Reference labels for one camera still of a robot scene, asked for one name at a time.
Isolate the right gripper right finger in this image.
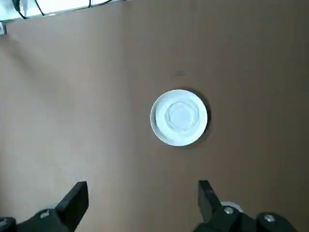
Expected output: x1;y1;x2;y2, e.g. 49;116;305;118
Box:
193;179;300;232

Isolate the clear petri dish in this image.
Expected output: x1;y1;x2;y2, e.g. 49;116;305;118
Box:
164;101;201;133

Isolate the white round plate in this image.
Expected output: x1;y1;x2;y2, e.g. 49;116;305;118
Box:
150;89;209;147

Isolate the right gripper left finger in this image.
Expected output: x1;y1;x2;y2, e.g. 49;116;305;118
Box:
0;180;89;232

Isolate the black cable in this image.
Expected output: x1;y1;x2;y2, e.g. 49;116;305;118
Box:
11;0;28;19
33;0;47;16
87;0;114;7

